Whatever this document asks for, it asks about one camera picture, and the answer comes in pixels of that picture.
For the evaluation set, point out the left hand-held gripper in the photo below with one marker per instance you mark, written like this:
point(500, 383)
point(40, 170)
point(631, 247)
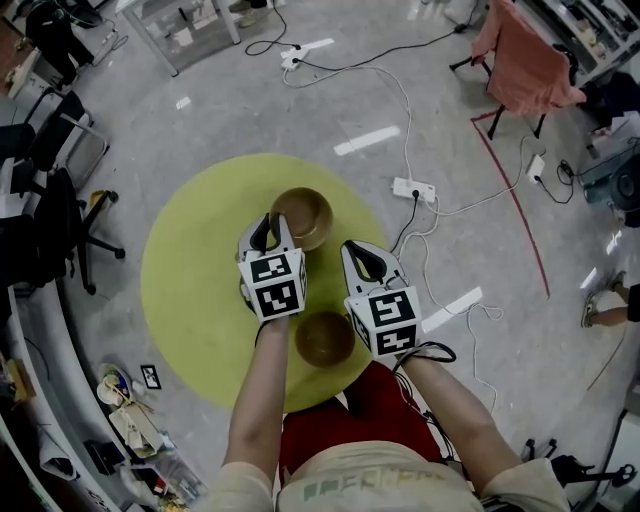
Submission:
point(275, 290)

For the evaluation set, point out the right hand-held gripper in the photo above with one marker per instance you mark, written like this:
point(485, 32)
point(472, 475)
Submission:
point(390, 320)

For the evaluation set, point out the person's right forearm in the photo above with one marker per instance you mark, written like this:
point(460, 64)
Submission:
point(450, 415)

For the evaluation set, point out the person's left forearm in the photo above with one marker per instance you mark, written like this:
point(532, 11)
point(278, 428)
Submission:
point(255, 400)

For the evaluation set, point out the white power strip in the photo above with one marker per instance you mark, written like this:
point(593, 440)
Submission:
point(290, 61)
point(412, 189)

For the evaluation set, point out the round table with yellow-green cloth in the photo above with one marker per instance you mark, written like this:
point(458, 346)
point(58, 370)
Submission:
point(200, 300)

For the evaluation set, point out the person's red trousers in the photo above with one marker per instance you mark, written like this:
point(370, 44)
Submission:
point(350, 425)

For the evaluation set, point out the red floor tape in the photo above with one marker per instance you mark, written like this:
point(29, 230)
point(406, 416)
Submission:
point(516, 205)

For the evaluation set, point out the black-white printed tag card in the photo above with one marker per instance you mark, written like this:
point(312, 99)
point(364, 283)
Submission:
point(150, 377)

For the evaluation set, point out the colourful plate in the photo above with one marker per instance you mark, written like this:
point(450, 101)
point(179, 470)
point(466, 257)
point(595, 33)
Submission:
point(120, 375)

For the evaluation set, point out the black swivel office chair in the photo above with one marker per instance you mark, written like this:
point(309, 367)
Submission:
point(60, 220)

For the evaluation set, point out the person's beige shirt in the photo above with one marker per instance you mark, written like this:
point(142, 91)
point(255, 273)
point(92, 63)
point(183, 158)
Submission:
point(375, 485)

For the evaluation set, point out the white rectangular table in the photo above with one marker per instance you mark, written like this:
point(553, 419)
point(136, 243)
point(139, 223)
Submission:
point(190, 37)

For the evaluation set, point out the white paper cup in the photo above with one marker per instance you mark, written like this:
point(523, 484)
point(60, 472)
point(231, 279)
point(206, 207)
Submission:
point(109, 395)

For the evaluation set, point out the beige box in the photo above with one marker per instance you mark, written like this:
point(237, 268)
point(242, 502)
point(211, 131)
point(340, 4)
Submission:
point(135, 430)

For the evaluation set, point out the pink cloth covered chair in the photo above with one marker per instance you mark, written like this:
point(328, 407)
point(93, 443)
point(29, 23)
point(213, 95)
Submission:
point(525, 75)

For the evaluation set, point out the curved white desk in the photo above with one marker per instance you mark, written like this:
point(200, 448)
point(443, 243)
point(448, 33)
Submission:
point(45, 360)

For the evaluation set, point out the black box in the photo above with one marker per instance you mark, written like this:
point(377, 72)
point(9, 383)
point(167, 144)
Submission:
point(102, 456)

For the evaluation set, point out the cardboard box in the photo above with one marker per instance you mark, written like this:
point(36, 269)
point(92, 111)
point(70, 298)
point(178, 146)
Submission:
point(20, 380)

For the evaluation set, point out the dark blue chair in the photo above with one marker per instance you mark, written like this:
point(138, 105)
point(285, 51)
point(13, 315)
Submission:
point(615, 100)

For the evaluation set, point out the white storage rack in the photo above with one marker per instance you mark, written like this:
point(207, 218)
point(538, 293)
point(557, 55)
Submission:
point(590, 30)

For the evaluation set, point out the black metal-frame armchair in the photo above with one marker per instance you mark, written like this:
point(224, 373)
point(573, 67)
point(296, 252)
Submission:
point(60, 125)

